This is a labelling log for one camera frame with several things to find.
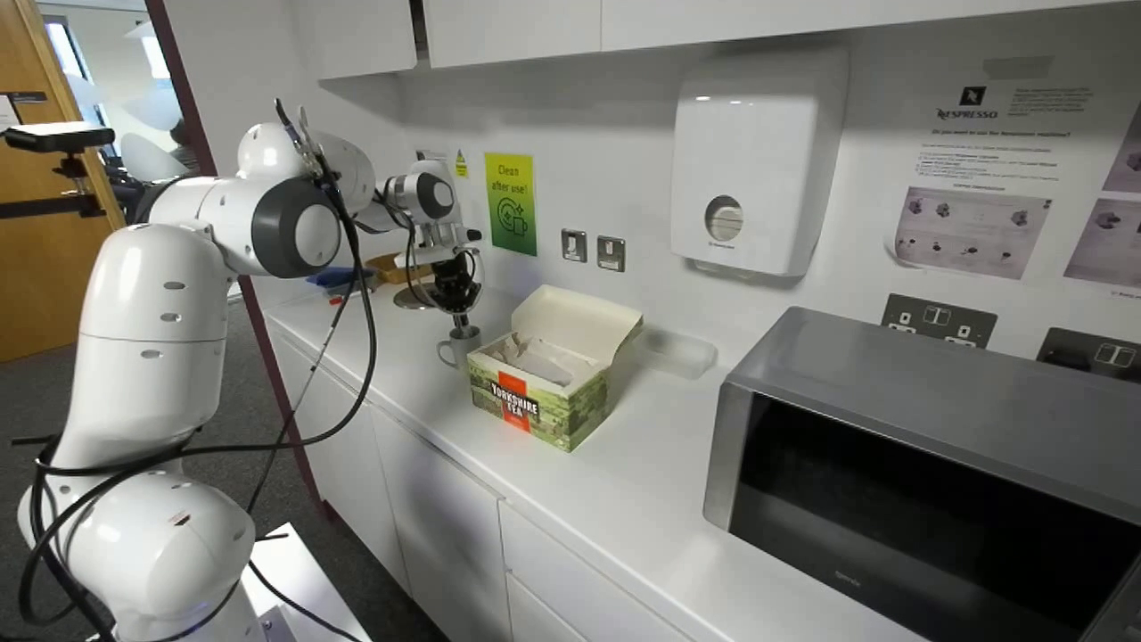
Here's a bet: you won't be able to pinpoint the brown cardboard box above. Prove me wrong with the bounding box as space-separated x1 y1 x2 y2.
368 253 430 284

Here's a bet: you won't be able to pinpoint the white upper cabinets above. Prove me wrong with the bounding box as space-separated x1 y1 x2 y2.
286 0 1121 78

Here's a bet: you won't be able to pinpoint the silver microwave oven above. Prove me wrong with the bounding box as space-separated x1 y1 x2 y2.
703 308 1141 642

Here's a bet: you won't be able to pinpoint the green clean after use poster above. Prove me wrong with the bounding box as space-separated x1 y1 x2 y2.
486 153 538 255

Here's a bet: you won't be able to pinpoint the white instruction sheet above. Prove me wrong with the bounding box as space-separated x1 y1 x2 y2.
884 48 1100 284

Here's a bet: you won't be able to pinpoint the right wall socket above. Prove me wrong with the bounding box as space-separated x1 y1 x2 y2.
596 235 627 271

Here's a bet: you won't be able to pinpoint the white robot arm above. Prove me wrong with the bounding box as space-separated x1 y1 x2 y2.
17 122 474 642

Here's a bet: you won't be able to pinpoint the left wall socket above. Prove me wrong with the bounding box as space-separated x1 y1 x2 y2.
560 229 589 265

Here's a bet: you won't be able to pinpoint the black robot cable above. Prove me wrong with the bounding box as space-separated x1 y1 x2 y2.
11 96 380 642

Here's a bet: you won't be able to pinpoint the green tea box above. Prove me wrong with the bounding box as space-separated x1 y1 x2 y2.
468 284 640 451

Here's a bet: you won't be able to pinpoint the round metal drain tray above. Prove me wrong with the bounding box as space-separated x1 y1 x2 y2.
393 284 439 311

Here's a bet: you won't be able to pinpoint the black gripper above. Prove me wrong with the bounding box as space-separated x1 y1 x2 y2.
428 251 481 340

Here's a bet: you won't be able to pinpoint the blue cloth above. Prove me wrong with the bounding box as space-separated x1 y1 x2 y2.
306 267 351 293

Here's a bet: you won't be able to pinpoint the white mug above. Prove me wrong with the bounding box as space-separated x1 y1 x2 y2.
436 328 481 366

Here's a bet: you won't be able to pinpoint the black double wall socket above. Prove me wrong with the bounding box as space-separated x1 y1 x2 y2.
879 293 999 348

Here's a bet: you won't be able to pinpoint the white paper towel dispenser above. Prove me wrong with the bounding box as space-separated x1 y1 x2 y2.
669 46 848 277

